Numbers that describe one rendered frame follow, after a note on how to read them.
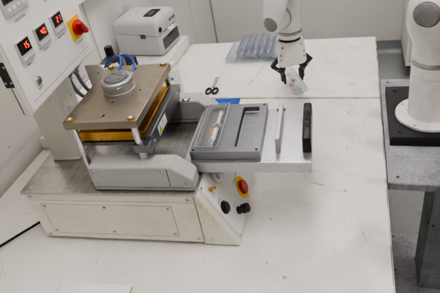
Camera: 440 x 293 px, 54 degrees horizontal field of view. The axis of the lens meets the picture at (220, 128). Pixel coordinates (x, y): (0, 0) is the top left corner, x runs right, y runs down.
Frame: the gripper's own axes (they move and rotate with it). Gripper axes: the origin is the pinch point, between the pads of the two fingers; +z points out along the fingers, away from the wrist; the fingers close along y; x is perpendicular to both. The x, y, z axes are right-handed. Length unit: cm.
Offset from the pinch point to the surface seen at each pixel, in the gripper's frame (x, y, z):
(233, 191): 50, 32, 1
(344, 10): -160, -88, 47
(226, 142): 53, 32, -17
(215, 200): 58, 38, -4
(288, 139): 54, 18, -15
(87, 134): 45, 63, -23
